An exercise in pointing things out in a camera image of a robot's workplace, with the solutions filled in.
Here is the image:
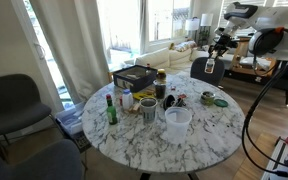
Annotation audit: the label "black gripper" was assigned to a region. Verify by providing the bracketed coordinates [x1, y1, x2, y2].
[207, 32, 239, 62]

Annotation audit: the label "small white pill bottle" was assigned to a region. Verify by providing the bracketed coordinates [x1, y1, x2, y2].
[204, 57, 216, 75]

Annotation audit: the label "amber bottle yellow lid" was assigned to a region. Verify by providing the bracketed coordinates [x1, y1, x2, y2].
[156, 68, 169, 83]

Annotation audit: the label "white bottle blue cap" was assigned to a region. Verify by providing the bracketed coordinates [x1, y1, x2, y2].
[121, 88, 135, 111]

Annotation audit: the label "green glass bottle red cap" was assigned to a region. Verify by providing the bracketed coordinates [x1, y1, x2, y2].
[105, 93, 119, 126]

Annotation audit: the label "wooden desk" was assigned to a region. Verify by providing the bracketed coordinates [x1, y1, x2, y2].
[232, 37, 279, 78]

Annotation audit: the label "blue upholstered chair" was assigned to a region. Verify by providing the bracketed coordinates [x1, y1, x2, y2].
[190, 56, 226, 88]

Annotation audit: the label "white shade table lamp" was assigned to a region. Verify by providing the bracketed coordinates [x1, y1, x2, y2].
[184, 17, 201, 43]
[199, 12, 215, 46]

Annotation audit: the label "glass jar with green contents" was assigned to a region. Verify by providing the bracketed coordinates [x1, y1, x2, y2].
[200, 90, 217, 107]

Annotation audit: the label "green round lid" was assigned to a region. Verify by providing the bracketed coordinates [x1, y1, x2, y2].
[213, 98, 230, 109]

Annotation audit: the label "dark filled plastic cup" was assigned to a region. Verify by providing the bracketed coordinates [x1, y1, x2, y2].
[152, 79, 168, 101]

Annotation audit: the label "black glasses case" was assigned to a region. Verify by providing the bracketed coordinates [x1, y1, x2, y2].
[162, 94, 187, 111]

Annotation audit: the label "black low bench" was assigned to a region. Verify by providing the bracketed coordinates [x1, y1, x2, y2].
[223, 61, 288, 108]

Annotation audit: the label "clear plastic container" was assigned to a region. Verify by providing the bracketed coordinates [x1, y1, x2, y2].
[164, 106, 193, 145]

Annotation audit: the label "yellow flat item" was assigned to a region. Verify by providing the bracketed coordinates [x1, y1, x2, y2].
[132, 91, 156, 101]

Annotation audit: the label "navy blue box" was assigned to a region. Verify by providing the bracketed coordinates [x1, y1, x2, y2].
[112, 64, 159, 94]

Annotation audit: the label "small wooden blocks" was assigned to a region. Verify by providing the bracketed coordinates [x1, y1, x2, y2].
[129, 101, 142, 115]

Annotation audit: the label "beige curtain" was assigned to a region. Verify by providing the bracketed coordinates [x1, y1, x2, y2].
[29, 0, 111, 105]

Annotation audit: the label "black table base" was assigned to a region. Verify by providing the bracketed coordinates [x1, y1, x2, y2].
[139, 171, 200, 180]

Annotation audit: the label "black grid panel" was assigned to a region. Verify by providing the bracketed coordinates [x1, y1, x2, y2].
[73, 130, 93, 154]

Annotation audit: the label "clear plastic storage bin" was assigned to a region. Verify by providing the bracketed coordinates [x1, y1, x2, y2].
[54, 101, 87, 136]

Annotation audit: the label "grey upholstered chair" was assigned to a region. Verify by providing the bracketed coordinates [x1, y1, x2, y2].
[0, 73, 54, 163]
[0, 138, 84, 180]

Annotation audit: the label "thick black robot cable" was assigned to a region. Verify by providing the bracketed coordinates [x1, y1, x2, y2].
[241, 27, 288, 178]

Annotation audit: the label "white window frame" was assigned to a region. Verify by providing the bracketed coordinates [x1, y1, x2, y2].
[95, 0, 193, 56]

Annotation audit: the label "silver green metal rail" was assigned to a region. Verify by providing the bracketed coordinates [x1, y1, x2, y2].
[261, 135, 288, 180]

